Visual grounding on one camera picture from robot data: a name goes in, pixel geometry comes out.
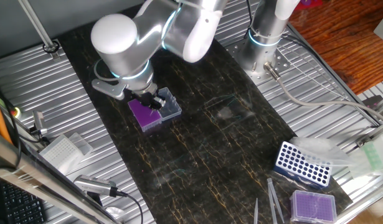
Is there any black marble pattern mat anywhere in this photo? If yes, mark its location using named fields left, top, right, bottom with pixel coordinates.
left=57, top=0, right=354, bottom=224

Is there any black camera cable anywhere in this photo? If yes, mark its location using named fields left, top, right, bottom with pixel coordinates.
left=116, top=189, right=144, bottom=224

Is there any silver ribbed camera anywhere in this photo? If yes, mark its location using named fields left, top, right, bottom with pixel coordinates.
left=73, top=174, right=120, bottom=198

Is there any black hanging cable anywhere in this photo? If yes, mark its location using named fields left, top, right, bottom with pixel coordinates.
left=0, top=71, right=23, bottom=170

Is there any white pipette tip box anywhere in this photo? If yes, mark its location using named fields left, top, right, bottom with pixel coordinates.
left=39, top=132, right=94, bottom=175

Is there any grey robot power cable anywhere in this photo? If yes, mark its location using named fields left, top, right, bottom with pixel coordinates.
left=263, top=61, right=383, bottom=124

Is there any small closed purple tip box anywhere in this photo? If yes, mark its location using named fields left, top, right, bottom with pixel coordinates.
left=289, top=189, right=338, bottom=224

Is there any white shiny round object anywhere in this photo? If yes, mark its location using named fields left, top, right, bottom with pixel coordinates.
left=103, top=205, right=126, bottom=222

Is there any magenta object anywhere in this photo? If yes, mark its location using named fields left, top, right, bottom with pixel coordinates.
left=298, top=0, right=323, bottom=10

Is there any blue white tube rack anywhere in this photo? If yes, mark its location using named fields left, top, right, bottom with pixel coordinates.
left=273, top=140, right=333, bottom=189

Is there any white thin arm cable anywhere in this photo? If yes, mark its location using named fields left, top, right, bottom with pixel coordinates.
left=93, top=58, right=119, bottom=83

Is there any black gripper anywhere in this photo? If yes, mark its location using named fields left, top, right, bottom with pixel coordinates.
left=131, top=83, right=166, bottom=110

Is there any silver metal pole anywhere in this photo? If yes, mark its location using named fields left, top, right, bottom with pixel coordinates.
left=18, top=0, right=60, bottom=60

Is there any purple tip box clear lid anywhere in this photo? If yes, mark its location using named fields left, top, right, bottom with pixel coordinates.
left=127, top=86, right=182, bottom=133

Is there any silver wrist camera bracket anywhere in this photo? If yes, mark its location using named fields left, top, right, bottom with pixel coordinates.
left=91, top=78, right=127, bottom=101

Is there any small grey camera device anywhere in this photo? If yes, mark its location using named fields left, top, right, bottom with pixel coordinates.
left=32, top=110, right=49, bottom=138

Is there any aluminium frame beam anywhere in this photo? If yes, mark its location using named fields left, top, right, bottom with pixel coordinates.
left=0, top=129, right=120, bottom=224

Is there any green pipette tip box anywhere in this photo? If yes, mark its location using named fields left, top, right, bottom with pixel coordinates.
left=349, top=129, right=383, bottom=180

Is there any black keyboard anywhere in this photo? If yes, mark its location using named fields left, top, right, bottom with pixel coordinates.
left=0, top=182, right=48, bottom=224

